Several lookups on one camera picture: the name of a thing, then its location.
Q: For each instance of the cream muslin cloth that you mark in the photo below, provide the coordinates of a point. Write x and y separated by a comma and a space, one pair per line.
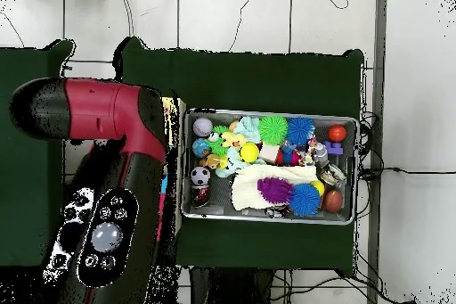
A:
249, 186

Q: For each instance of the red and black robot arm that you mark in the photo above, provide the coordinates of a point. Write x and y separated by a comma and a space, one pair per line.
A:
99, 111

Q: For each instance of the green spiky ball with eyes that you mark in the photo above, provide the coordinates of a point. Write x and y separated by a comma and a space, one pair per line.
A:
219, 147

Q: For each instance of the purple spiky toy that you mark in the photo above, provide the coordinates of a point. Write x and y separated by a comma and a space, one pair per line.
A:
276, 190

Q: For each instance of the black and white soccer ball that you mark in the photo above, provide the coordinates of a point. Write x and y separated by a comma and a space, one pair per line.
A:
200, 175

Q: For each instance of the dark green table cloth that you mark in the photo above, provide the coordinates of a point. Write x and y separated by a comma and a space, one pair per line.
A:
249, 79

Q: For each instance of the mint green cloth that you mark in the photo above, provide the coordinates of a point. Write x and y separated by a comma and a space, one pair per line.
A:
251, 129

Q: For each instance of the blue globe ball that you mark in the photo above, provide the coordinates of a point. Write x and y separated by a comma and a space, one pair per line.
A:
201, 147

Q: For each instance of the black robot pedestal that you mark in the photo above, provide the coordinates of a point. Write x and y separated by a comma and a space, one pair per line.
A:
231, 289

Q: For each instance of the dark green side-table cloth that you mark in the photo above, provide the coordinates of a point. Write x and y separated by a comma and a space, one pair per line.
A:
21, 182

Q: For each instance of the green spiky ball white nub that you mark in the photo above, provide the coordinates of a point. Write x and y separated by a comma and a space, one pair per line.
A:
273, 130

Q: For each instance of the blue spiky ball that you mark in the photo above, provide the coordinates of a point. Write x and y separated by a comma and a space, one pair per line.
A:
301, 131
305, 200

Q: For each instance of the shallow mesh bin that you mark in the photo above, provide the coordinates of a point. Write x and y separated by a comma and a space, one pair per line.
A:
345, 211

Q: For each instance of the yellow tennis ball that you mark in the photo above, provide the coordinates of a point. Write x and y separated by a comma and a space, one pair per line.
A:
249, 152

